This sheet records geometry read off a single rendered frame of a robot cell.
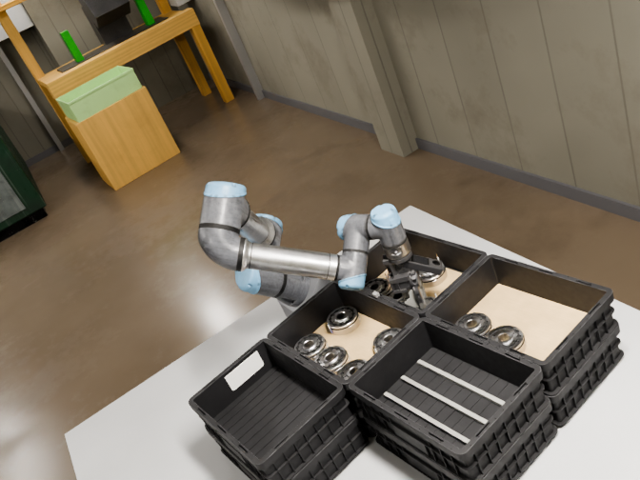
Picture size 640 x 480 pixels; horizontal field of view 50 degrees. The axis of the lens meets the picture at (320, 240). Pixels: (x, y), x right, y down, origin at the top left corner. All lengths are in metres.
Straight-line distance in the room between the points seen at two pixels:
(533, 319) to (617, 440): 0.37
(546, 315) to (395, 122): 3.02
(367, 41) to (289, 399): 3.02
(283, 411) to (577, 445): 0.78
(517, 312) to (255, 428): 0.80
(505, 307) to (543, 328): 0.15
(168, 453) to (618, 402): 1.34
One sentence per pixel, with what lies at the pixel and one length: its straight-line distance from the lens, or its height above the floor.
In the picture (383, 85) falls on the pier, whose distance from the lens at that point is 4.69.
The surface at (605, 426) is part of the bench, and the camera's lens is 1.85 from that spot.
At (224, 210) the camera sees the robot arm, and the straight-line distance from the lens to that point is 1.89.
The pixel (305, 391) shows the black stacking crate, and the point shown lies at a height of 0.83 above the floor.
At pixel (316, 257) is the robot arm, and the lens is 1.90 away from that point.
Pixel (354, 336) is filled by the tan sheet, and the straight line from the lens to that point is 2.10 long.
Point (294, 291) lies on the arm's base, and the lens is 2.33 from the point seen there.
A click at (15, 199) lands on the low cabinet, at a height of 0.30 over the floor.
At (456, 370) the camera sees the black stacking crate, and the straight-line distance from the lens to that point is 1.87.
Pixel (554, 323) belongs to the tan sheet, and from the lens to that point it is 1.93.
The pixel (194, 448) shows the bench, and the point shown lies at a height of 0.70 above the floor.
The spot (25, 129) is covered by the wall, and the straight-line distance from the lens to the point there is 9.07.
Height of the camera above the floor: 2.12
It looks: 30 degrees down
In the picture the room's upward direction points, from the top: 24 degrees counter-clockwise
